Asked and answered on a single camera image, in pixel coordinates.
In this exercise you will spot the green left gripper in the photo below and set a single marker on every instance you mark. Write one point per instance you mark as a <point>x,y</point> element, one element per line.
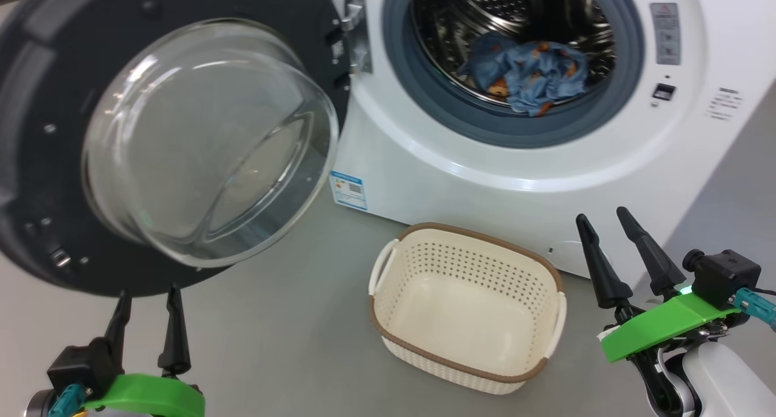
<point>145,396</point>

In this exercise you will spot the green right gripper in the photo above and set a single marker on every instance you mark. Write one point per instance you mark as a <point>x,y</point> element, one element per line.
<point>661,326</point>

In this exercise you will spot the blue cartoon print garment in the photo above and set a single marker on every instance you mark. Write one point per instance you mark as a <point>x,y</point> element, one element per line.
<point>527,71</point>

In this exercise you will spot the black round glass washer door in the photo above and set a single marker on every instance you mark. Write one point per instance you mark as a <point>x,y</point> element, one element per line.
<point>36,71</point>

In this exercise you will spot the white front-load washing machine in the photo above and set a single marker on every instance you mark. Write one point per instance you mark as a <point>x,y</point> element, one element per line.
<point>485,174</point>

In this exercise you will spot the stainless steel washing machine drum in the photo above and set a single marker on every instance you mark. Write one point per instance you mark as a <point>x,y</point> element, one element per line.
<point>454,11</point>

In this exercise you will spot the round white filter cover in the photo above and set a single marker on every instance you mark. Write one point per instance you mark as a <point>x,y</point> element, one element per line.
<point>567,253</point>

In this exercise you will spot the cream basket with brown rim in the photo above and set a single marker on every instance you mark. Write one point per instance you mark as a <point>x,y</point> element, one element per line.
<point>467,259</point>

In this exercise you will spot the grey warning label sticker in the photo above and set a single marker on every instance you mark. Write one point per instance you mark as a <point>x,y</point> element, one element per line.
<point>665,34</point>

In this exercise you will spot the blue energy label sticker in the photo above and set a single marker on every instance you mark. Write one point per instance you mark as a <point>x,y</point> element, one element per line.
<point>348,190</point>

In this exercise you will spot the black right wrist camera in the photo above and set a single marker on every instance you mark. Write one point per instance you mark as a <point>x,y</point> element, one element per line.
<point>724,271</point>

